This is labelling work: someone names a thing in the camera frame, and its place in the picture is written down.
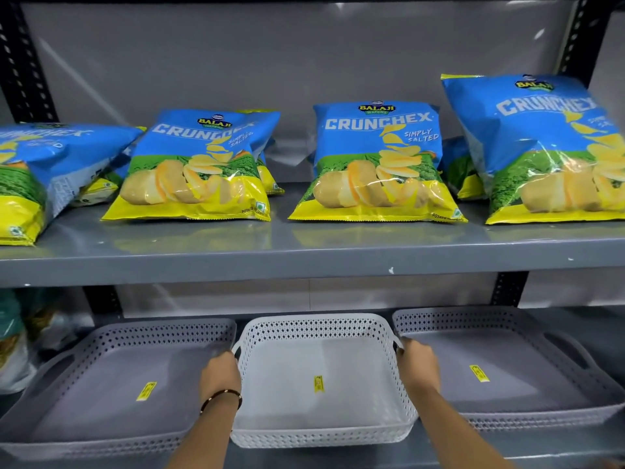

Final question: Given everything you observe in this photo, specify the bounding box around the person's left hand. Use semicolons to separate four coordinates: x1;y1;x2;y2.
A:
199;350;243;404

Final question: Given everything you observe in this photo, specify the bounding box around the person's right hand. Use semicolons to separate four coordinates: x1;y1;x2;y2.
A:
396;337;442;395

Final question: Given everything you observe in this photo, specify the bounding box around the white perforated plastic basket tray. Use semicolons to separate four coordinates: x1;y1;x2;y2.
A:
230;313;419;449

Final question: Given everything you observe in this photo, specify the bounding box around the person's left forearm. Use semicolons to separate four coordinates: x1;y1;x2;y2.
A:
165;393;243;469

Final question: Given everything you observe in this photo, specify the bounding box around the person's right forearm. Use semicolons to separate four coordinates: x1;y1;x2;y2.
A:
405;381;516;469

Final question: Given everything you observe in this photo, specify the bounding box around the grey perforated plastic basket tray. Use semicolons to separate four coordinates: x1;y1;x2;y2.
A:
0;318;238;461
392;306;625;431

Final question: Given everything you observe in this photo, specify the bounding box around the grey metal shelf board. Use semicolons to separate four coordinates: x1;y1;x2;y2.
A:
0;183;625;289
0;307;625;469

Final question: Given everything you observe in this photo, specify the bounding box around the white snack packet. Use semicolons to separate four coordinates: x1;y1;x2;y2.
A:
24;288;94;352

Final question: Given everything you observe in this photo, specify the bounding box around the row of blue chip packets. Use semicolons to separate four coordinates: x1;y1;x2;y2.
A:
0;74;625;247

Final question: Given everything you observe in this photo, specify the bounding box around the teal snack packet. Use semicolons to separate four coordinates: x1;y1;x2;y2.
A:
0;288;39;394

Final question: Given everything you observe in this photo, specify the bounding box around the thin dark wrist bracelet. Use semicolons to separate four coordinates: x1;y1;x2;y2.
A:
199;389;243;416

